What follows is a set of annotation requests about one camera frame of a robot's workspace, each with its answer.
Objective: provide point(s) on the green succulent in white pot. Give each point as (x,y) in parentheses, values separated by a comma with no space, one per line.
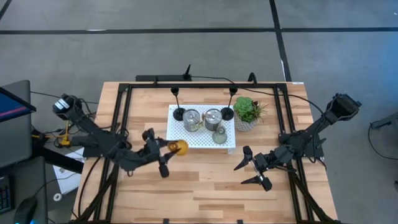
(246,109)

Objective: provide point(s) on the black metal table frame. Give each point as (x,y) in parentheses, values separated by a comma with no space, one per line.
(202,85)

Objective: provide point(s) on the monitor with blue screen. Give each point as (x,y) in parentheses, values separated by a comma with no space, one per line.
(12,124)

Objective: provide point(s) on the white paper sheet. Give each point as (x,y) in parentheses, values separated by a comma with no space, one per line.
(66,182)

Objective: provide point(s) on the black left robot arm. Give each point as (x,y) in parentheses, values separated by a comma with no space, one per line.
(93,130)

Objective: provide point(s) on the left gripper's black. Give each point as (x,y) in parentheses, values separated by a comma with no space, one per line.
(150,154)

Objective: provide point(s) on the white tape roll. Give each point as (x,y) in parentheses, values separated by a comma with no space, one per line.
(57,197)

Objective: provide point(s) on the black floor stand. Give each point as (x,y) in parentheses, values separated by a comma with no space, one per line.
(385,122)

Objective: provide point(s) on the black computer mouse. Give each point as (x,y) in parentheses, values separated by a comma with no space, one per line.
(25,211)

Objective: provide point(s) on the black keyboard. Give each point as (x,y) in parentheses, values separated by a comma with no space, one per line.
(5,196)

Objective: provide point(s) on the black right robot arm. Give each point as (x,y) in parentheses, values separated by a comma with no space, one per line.
(314,127)

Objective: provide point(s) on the white perforated metal riser shelf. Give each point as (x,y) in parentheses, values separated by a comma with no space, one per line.
(199,141)

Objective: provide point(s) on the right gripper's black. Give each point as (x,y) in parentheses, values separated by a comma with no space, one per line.
(270,160)

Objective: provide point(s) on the silver tin candle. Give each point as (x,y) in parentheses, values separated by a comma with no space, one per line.
(213,119)
(191,119)

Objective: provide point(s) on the grey glass vase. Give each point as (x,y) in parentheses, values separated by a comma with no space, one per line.
(219,137)

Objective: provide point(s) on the dark grey desk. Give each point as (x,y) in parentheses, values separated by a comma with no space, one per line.
(28,180)

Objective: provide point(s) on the black candlestick holder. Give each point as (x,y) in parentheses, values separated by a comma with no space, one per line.
(227,114)
(178,114)

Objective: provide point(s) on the amber glass vase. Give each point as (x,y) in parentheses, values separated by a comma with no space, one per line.
(181,148)

